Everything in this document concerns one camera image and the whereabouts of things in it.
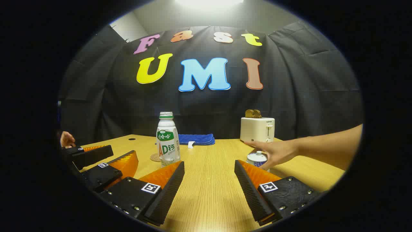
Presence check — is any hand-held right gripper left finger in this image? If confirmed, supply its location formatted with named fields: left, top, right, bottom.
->
left=99, top=160, right=186, bottom=227

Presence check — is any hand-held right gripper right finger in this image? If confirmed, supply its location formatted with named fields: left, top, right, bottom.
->
left=234, top=159, right=323, bottom=227

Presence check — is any white water bottle green label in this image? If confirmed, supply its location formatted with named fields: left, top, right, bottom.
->
left=156, top=111, right=181, bottom=168

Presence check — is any folded blue towel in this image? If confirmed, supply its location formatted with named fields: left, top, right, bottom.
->
left=178, top=133, right=216, bottom=146

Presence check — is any white toaster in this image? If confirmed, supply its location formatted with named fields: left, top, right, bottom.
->
left=240, top=117, right=275, bottom=143

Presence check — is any black backdrop cloth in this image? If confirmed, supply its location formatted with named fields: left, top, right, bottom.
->
left=58, top=21, right=364, bottom=146

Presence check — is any ceiling light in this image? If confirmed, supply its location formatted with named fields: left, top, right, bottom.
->
left=175, top=0, right=244, bottom=11

